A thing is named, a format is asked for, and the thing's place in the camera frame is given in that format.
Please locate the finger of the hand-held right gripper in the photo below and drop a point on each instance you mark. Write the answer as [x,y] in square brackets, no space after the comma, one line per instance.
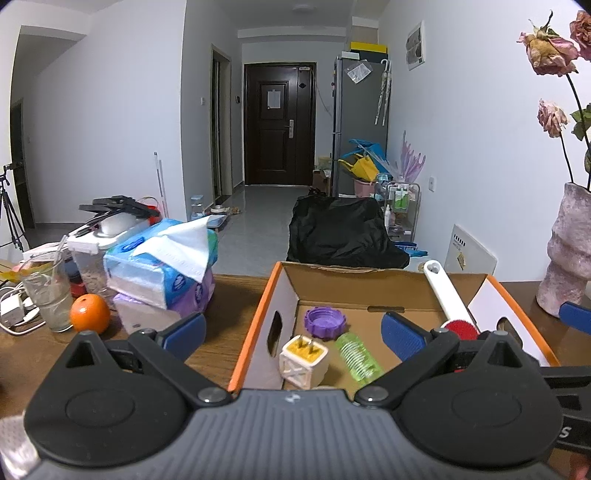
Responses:
[576,317]

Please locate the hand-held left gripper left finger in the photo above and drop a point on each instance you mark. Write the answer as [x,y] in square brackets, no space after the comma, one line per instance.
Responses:
[187,332]

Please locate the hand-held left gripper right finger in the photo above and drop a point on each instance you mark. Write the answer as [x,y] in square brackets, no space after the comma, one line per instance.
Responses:
[401,334]

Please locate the green spray bottle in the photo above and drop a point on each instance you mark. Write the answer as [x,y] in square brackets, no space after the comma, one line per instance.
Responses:
[358,357]

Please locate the red and white lint brush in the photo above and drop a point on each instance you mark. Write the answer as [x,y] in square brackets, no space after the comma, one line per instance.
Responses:
[443,290]

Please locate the orange cardboard box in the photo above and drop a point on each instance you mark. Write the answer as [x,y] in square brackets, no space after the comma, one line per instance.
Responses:
[346,288]

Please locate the purple bottle cap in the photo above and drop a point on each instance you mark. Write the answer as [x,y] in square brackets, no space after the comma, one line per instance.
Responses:
[325,323]

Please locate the white charger plug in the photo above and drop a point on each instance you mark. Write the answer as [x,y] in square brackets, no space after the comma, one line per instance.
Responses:
[302,364]

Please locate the purple tissue pack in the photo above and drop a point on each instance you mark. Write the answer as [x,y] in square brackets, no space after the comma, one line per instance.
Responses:
[152,316]

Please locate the pink stone vase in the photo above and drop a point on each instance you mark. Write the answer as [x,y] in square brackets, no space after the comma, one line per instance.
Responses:
[570,249]

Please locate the blue tissue pack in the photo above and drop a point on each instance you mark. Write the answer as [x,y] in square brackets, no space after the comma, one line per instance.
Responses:
[138,272]

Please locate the blue paper towel pack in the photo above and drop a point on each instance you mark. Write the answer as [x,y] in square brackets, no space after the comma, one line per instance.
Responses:
[413,250]

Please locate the orange fruit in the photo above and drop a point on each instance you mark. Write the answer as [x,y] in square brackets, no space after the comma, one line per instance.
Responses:
[90,314]

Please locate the white leaning board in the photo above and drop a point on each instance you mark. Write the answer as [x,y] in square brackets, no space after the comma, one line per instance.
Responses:
[471,254]

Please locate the blue pet feeder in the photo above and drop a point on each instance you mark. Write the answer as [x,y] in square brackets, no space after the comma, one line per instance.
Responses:
[207,217]

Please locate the clear plastic food container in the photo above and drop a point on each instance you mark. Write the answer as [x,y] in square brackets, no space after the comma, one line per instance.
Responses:
[92,263]

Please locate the black bag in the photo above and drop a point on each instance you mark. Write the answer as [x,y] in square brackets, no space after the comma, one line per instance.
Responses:
[341,230]

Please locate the metal rolling cart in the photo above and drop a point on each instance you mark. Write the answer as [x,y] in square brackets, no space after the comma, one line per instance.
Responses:
[401,207]

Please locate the red plastic bucket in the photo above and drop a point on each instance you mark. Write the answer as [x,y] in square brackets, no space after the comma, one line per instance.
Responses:
[150,208]

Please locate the clear drinking glass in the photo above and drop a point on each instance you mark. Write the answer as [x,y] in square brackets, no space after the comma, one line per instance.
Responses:
[48,300]

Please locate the white mop stick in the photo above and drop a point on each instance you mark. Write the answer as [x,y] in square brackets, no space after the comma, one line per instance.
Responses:
[161,184]

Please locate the pink bucket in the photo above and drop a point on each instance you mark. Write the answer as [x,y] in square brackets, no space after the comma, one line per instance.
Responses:
[363,188]

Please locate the white flat box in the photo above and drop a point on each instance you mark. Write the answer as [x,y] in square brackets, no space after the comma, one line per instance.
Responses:
[44,254]

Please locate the yellow bag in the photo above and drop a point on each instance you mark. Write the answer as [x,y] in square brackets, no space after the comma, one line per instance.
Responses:
[362,168]

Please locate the small cardboard box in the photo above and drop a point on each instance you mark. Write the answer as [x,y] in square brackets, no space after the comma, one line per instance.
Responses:
[321,181]

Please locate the lavender folded item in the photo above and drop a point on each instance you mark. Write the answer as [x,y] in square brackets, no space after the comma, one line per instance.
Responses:
[408,159]

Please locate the blue folded item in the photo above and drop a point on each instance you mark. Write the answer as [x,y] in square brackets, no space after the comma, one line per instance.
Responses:
[369,150]

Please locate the dark brown entrance door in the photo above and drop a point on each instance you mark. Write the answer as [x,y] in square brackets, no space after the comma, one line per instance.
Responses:
[277,138]

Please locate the grey refrigerator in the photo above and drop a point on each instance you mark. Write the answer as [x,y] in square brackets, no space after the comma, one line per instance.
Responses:
[358,115]

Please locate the white folded umbrella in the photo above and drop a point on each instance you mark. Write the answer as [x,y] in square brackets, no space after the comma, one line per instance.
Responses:
[383,92]

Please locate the clear plastic bag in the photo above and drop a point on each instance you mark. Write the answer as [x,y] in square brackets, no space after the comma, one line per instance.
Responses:
[359,71]

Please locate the dried pink roses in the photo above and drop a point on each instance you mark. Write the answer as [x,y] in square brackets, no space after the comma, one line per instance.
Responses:
[551,50]

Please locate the yellow box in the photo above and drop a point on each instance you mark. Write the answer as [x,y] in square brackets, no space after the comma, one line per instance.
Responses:
[368,48]

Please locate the white wall outlet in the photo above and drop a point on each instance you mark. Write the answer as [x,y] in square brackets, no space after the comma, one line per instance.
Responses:
[432,184]

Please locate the side door frame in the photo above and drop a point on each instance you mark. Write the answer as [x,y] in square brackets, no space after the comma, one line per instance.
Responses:
[220,124]

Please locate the black camera tripod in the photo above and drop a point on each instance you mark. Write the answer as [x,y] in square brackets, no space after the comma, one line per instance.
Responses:
[10,207]

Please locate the wall picture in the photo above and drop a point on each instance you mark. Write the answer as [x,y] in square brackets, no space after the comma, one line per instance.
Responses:
[414,46]

